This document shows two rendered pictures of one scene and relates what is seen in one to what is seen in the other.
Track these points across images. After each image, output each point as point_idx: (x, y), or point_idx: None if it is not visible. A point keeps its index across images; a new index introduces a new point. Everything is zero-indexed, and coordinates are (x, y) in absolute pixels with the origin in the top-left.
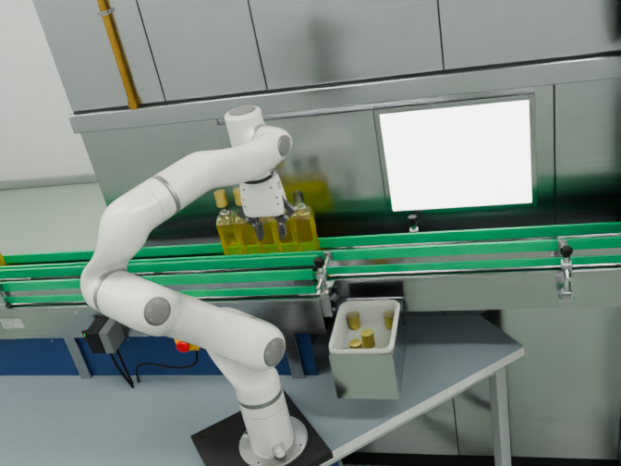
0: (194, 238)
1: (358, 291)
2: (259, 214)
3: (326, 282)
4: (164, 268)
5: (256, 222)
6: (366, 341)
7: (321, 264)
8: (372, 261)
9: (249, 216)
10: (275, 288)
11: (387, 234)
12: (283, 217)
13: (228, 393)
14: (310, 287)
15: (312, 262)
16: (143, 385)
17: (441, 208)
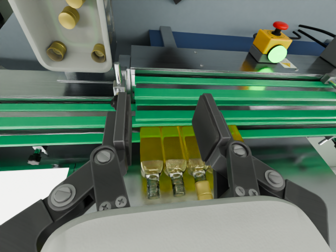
0: (253, 145)
1: (100, 87)
2: (225, 227)
3: (128, 93)
4: (295, 112)
5: (229, 164)
6: (67, 9)
7: (113, 97)
8: (76, 114)
9: (280, 199)
10: (181, 82)
11: (66, 144)
12: (83, 190)
13: (224, 10)
14: (139, 81)
15: (141, 113)
16: (290, 27)
17: (16, 170)
